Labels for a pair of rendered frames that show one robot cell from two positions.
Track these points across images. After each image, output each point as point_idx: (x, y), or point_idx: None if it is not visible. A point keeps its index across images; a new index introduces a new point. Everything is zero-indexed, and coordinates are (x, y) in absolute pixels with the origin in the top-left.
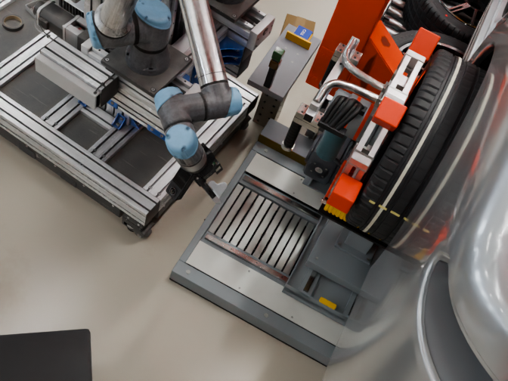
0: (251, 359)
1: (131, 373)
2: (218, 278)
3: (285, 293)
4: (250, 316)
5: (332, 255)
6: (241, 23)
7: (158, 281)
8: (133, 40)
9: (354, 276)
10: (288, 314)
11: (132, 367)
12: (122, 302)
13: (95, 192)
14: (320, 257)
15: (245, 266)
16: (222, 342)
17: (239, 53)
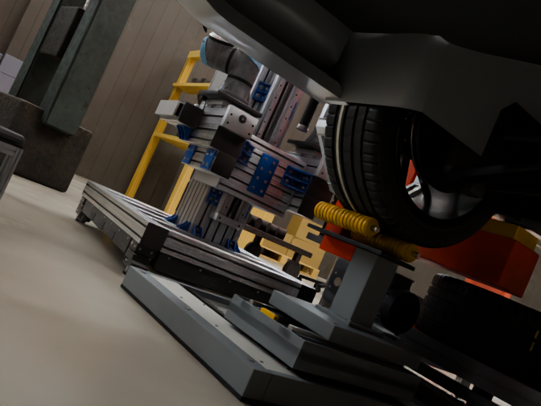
0: (132, 325)
1: (4, 255)
2: (167, 287)
3: (226, 318)
4: (170, 304)
5: (307, 304)
6: (317, 158)
7: (109, 280)
8: (227, 56)
9: (320, 314)
10: (214, 324)
11: (11, 257)
12: (61, 261)
13: (123, 229)
14: (290, 296)
15: (203, 303)
16: (117, 308)
17: (307, 182)
